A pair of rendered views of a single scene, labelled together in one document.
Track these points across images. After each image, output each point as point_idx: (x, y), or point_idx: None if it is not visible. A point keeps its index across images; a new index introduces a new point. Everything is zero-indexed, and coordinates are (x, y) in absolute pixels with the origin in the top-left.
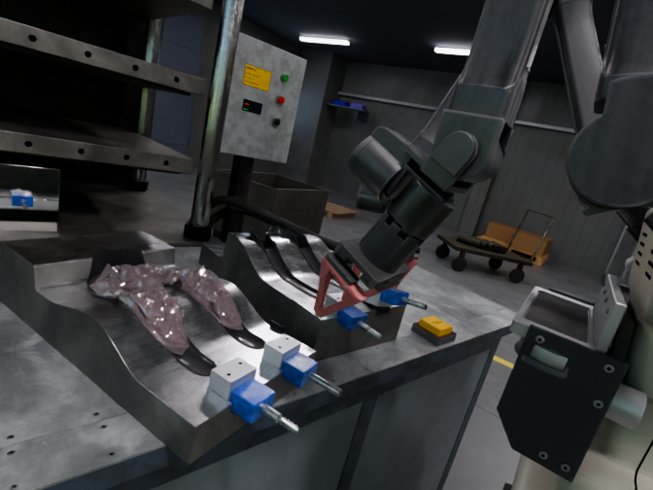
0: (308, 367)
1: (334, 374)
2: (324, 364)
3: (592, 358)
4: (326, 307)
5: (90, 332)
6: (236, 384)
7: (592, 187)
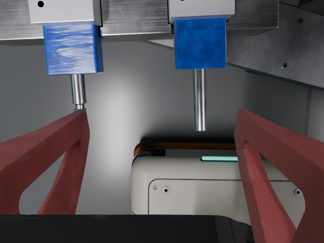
0: (196, 64)
1: (301, 58)
2: (315, 26)
3: None
4: (62, 161)
5: None
6: (49, 24)
7: None
